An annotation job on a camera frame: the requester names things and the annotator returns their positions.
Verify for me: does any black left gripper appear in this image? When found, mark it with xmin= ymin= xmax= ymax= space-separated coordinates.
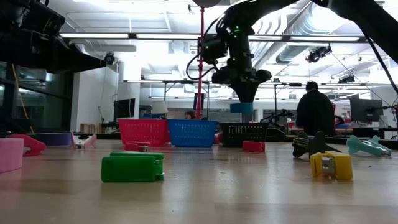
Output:
xmin=18 ymin=0 xmax=107 ymax=75

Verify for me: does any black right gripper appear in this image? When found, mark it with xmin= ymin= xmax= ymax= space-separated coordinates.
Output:
xmin=211 ymin=58 xmax=273 ymax=104

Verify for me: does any light blue tape roll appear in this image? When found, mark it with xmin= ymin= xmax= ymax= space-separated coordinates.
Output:
xmin=229 ymin=102 xmax=254 ymax=114

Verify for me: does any small red stapler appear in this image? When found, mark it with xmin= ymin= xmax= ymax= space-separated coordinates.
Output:
xmin=124 ymin=141 xmax=152 ymax=152
xmin=5 ymin=133 xmax=47 ymax=157
xmin=242 ymin=141 xmax=266 ymax=153

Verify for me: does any purple tape roll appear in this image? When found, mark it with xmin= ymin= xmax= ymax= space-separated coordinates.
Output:
xmin=34 ymin=132 xmax=74 ymax=147

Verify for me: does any pink tape roll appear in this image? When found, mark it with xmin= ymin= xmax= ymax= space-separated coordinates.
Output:
xmin=0 ymin=138 xmax=25 ymax=174

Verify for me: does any small green stapler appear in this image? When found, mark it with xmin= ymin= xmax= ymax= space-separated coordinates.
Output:
xmin=101 ymin=151 xmax=165 ymax=184

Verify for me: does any small yellow stapler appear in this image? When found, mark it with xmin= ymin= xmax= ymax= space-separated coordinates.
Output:
xmin=310 ymin=151 xmax=354 ymax=181

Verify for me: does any black plastic basket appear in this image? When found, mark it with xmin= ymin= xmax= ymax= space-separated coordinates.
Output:
xmin=219 ymin=122 xmax=270 ymax=149

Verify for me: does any wooden crate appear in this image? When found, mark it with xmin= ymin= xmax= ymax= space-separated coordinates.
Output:
xmin=80 ymin=123 xmax=102 ymax=134

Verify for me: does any black computer monitor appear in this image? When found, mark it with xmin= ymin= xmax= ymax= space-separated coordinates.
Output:
xmin=113 ymin=98 xmax=137 ymax=121
xmin=349 ymin=98 xmax=384 ymax=123

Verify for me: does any blue plastic basket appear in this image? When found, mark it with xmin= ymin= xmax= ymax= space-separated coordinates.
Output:
xmin=167 ymin=119 xmax=218 ymax=148

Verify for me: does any black ceiling spotlight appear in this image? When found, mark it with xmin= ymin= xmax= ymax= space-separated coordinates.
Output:
xmin=305 ymin=45 xmax=333 ymax=64

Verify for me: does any white chair back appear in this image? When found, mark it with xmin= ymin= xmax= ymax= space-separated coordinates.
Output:
xmin=151 ymin=100 xmax=169 ymax=115

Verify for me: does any red plastic basket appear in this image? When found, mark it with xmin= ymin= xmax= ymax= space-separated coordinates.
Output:
xmin=118 ymin=119 xmax=170 ymax=147

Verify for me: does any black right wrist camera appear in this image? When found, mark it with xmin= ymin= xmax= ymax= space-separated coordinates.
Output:
xmin=201 ymin=35 xmax=229 ymax=65

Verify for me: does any yellow hanging cord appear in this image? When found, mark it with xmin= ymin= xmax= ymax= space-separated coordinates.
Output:
xmin=11 ymin=63 xmax=35 ymax=134

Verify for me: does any black aluminium table frame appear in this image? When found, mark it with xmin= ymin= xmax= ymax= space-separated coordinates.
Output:
xmin=0 ymin=130 xmax=398 ymax=151

